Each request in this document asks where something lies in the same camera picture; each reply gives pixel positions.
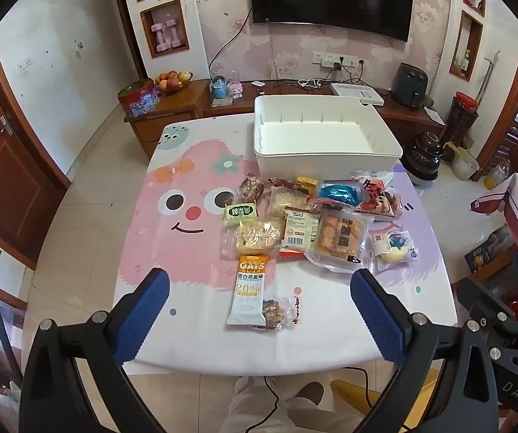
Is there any white plastic storage bin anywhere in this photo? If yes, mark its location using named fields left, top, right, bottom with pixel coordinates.
left=253, top=95, right=404, bottom=180

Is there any blue foil snack packet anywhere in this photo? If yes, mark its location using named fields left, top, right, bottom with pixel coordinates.
left=319, top=180, right=363, bottom=210

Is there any green snack packet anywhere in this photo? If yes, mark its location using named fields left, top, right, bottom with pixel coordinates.
left=223, top=201, right=260, bottom=228

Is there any yellow stool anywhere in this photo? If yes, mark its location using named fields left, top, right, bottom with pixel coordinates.
left=331, top=370, right=440, bottom=416

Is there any tall dark red-lidded container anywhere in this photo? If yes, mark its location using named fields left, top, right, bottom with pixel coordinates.
left=446, top=92, right=480, bottom=149

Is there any red white snack bag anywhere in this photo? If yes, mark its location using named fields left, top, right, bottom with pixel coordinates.
left=351, top=169, right=397, bottom=219

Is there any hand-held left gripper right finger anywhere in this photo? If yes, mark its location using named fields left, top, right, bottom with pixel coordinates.
left=350, top=268, right=501, bottom=433

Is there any clear bag of golden cookies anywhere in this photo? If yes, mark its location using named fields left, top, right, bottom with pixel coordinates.
left=306, top=210, right=374, bottom=274

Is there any thin black cable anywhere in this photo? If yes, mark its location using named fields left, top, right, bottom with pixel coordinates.
left=241, top=367, right=377, bottom=433

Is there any brown wooden door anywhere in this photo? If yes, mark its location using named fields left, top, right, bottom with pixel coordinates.
left=0, top=38, right=72, bottom=271

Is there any white set-top box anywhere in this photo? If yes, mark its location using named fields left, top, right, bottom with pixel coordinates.
left=330, top=82, right=386, bottom=106

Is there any white bucket yellow handle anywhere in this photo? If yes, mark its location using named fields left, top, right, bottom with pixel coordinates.
left=443, top=142, right=480, bottom=180

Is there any brown ceramic jar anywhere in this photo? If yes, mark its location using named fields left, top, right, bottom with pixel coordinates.
left=401, top=132, right=444, bottom=187

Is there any brown slipper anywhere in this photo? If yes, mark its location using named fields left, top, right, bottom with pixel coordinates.
left=286, top=381, right=325, bottom=409

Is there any blue snow globe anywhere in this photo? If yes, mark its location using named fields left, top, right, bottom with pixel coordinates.
left=210, top=75, right=229, bottom=99

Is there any dark green air fryer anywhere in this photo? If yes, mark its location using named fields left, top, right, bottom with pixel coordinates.
left=393, top=63, right=428, bottom=108

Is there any pink dumbbell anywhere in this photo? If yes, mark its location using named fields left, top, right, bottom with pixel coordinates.
left=151, top=22, right=167, bottom=52
left=165, top=20, right=182, bottom=48

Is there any white biscuit packet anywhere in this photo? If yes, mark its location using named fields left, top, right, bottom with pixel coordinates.
left=278, top=206, right=322, bottom=258

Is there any white mop handle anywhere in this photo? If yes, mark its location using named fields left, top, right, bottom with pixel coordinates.
left=475, top=52, right=499, bottom=104

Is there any clear bag of crumbly cake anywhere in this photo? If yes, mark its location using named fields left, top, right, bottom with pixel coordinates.
left=269, top=186, right=320, bottom=219

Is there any wooden drawer cabinet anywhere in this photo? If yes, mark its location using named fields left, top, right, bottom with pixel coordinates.
left=123, top=79, right=210, bottom=158

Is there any dark red snack packet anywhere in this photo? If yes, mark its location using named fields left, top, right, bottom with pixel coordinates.
left=265, top=177, right=305, bottom=190

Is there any clear nut snack packet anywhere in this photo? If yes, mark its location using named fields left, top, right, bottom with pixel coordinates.
left=259, top=295, right=301, bottom=331

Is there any person's leg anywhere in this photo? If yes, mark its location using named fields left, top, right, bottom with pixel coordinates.
left=220, top=376, right=368, bottom=433

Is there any blue cardboard box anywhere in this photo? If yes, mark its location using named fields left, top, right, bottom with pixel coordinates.
left=465, top=226, right=514, bottom=274

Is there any long wooden television cabinet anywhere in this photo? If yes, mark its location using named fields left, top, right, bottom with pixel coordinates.
left=196, top=79, right=447, bottom=136

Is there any white wall socket strip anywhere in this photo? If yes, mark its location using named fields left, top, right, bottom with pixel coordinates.
left=312, top=52, right=360, bottom=70

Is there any cartoon monster tablecloth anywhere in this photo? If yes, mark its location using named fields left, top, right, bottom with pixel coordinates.
left=113, top=115, right=459, bottom=377

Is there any blue round cake packet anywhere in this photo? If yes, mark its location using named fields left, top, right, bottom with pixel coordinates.
left=369, top=228, right=422, bottom=276

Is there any clear puffed rice cake packet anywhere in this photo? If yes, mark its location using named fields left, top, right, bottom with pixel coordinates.
left=221, top=219, right=284, bottom=260

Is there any brown nut bar packet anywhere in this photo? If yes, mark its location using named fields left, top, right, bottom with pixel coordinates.
left=238, top=174, right=266, bottom=201

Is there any red printed tin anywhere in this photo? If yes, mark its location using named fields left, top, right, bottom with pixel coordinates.
left=118, top=78, right=159, bottom=115

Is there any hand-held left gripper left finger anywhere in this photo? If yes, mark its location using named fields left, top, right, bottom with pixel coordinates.
left=19, top=267, right=171, bottom=433

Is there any orange white oat bar packet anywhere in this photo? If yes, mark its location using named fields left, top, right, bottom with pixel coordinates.
left=226, top=255, right=272, bottom=328

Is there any cooking oil bottle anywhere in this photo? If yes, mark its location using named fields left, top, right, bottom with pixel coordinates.
left=483, top=158, right=511, bottom=190

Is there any bowl of fruit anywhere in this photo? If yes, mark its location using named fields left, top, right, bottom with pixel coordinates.
left=155, top=70, right=195, bottom=95

